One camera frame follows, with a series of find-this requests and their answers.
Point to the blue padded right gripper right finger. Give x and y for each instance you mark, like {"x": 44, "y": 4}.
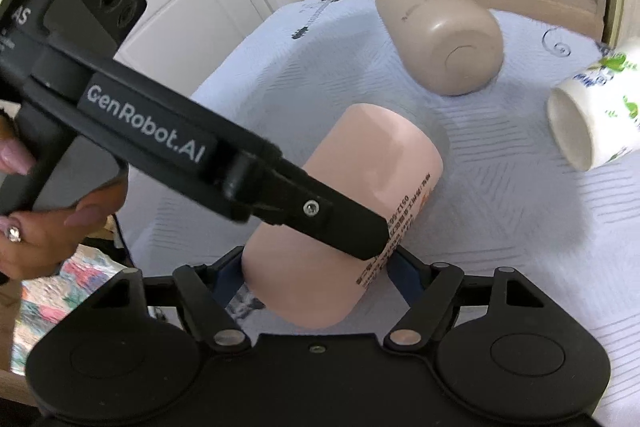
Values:
{"x": 430, "y": 291}

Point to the pink cup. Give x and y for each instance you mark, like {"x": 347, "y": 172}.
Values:
{"x": 383, "y": 168}

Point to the white cup green print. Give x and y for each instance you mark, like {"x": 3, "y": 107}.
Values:
{"x": 594, "y": 115}

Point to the hand with pink nails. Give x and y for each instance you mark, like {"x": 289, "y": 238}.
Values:
{"x": 35, "y": 244}

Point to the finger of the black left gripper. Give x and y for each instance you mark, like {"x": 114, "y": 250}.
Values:
{"x": 287, "y": 197}

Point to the light grey table cloth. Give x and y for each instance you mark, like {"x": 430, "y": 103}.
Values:
{"x": 507, "y": 196}

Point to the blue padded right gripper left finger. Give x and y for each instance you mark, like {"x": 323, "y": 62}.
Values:
{"x": 204, "y": 292}

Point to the beige cup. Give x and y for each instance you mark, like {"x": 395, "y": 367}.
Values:
{"x": 449, "y": 47}

